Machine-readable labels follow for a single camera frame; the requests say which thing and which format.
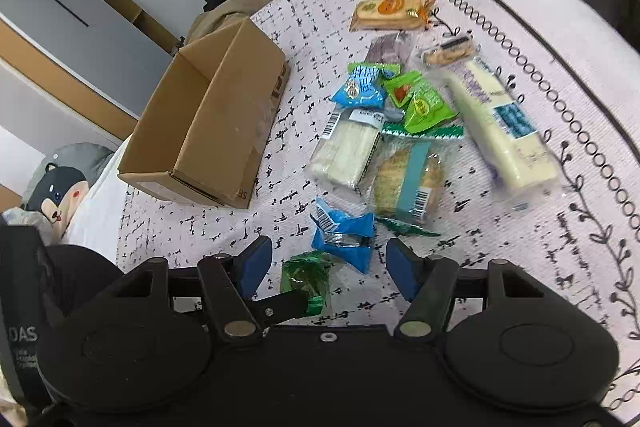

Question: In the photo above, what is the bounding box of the brown cardboard box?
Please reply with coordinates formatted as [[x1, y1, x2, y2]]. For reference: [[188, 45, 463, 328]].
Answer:
[[117, 18, 291, 210]]

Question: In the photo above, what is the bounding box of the long white blue-label packet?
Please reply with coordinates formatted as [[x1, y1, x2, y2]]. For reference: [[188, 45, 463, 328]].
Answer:
[[444, 57, 559, 204]]

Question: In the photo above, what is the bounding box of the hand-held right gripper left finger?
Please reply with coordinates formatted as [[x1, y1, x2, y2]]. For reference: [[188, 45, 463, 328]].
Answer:
[[107, 236, 273, 340]]

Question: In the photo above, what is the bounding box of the clear purple snack packet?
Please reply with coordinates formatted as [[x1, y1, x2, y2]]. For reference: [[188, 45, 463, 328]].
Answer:
[[367, 32, 414, 66]]

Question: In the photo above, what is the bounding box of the flat dark green packet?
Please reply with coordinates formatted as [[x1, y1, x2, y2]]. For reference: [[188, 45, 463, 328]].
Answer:
[[374, 215, 442, 238]]

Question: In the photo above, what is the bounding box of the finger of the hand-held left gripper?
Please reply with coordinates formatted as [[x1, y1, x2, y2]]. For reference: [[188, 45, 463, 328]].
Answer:
[[252, 292, 307, 325]]

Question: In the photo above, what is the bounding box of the green candy packet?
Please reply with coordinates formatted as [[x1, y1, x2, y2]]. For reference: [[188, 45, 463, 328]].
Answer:
[[280, 253, 332, 317]]

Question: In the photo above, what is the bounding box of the white wooden wardrobe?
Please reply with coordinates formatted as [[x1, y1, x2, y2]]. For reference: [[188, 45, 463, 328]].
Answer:
[[0, 0, 207, 145]]

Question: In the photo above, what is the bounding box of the crumpled blue snack packet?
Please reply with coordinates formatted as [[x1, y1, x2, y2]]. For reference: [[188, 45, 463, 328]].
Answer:
[[310, 198, 376, 276]]

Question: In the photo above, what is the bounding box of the orange cracker packet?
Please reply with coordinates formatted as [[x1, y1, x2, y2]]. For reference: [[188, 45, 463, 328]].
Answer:
[[349, 0, 437, 32]]

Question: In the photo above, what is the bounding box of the green red-print snack packet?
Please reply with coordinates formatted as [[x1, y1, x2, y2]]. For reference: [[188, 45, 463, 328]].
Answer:
[[382, 71, 426, 108]]

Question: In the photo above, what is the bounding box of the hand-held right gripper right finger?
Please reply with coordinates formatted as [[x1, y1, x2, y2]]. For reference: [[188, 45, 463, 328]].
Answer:
[[386, 237, 546, 340]]

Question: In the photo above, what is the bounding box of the green white striped packet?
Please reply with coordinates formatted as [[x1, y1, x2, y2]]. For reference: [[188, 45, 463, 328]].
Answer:
[[381, 122, 464, 141]]

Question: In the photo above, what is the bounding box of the grey dog plush toy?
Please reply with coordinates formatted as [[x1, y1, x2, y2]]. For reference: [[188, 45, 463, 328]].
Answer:
[[22, 143, 116, 242]]

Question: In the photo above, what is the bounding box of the clear black-striped biscuit packet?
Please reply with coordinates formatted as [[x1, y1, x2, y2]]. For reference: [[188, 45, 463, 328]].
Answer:
[[422, 36, 476, 68]]

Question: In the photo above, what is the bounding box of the lime green snack packet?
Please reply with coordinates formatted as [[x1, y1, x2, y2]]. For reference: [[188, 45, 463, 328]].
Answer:
[[403, 84, 459, 134]]

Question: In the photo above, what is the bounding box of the beige cloth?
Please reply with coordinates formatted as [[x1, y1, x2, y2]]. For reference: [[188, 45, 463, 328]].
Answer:
[[172, 0, 282, 55]]

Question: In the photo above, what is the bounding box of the clear white sandwich packet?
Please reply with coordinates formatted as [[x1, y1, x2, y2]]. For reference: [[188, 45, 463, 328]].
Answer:
[[308, 107, 396, 188]]

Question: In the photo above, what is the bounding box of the bread packet teal label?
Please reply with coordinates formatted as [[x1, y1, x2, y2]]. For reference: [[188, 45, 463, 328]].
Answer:
[[367, 139, 446, 224]]

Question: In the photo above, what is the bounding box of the white printed blanket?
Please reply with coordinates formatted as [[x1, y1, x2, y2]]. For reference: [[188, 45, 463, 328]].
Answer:
[[116, 0, 640, 427]]

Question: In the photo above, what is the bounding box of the small blue snack packet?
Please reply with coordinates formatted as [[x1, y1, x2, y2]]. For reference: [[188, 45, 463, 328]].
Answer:
[[331, 71, 390, 112]]

